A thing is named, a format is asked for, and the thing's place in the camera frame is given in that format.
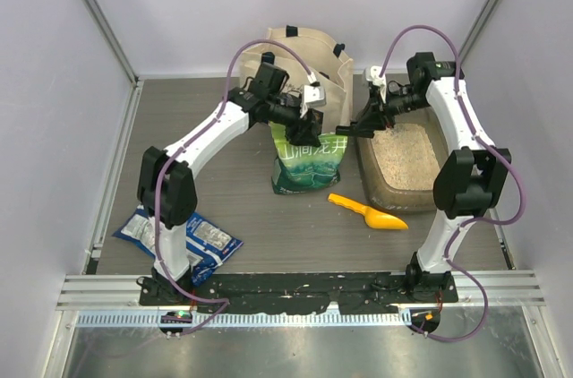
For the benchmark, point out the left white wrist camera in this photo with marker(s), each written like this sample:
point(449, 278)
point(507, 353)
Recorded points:
point(313, 95)

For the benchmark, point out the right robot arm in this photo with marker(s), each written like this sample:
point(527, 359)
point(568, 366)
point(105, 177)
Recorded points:
point(470, 180)

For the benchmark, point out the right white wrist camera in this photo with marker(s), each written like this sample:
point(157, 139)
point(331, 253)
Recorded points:
point(373, 76)

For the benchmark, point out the clean litter granules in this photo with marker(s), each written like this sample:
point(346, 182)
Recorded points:
point(405, 157)

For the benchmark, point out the beige canvas tote bag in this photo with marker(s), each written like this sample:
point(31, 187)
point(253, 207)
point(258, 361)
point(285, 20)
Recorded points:
point(327, 59)

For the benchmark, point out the green cat litter bag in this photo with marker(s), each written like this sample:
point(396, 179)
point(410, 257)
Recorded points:
point(302, 169)

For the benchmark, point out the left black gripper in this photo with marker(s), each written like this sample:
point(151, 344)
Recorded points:
point(304, 131)

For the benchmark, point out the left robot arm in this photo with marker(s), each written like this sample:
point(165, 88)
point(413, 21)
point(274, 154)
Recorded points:
point(166, 187)

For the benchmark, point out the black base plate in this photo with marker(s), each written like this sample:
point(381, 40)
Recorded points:
point(312, 293)

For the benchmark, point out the black bag clip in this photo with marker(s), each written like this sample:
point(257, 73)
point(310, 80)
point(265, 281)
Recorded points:
point(355, 130)

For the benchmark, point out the grey litter box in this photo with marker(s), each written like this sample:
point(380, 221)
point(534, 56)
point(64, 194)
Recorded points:
point(378, 193)

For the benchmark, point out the yellow plastic scoop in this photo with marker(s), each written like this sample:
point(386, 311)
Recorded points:
point(373, 218)

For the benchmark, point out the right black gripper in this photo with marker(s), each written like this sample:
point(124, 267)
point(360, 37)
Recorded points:
point(376, 115)

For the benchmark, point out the blue Doritos chip bag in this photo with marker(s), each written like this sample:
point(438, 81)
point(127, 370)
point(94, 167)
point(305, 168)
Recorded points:
point(208, 246)

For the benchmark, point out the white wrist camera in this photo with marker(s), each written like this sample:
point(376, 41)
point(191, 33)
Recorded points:
point(373, 76)
point(313, 95)

